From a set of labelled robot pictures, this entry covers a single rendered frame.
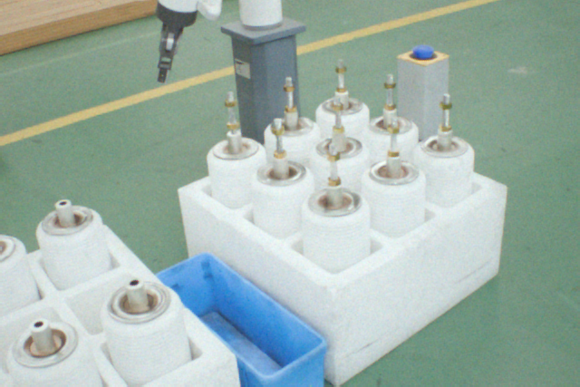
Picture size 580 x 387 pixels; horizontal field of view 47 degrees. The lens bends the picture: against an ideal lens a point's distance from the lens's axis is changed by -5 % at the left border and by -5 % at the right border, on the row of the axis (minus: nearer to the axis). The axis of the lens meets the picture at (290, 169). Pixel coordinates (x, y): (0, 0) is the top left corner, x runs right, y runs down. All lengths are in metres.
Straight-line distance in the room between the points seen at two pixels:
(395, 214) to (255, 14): 0.70
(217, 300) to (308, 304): 0.22
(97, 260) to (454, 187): 0.55
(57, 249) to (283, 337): 0.34
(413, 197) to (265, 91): 0.66
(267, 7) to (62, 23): 1.45
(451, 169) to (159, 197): 0.71
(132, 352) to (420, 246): 0.45
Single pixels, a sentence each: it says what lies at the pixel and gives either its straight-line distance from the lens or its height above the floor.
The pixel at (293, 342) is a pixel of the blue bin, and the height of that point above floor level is 0.08.
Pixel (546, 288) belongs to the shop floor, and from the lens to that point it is 1.25.
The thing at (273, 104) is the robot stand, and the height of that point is 0.13.
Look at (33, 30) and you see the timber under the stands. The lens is 2.85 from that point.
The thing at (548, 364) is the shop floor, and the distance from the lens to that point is 1.11.
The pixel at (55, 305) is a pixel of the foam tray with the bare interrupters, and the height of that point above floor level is 0.18.
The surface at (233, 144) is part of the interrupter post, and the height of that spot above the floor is 0.27.
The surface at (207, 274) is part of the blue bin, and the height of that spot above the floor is 0.08.
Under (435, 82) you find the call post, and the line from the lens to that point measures 1.32.
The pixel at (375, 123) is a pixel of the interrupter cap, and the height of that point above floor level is 0.25.
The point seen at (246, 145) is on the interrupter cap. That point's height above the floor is 0.25.
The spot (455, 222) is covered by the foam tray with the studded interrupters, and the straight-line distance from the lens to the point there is 1.08.
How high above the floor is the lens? 0.75
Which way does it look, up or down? 28 degrees down
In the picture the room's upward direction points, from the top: 4 degrees counter-clockwise
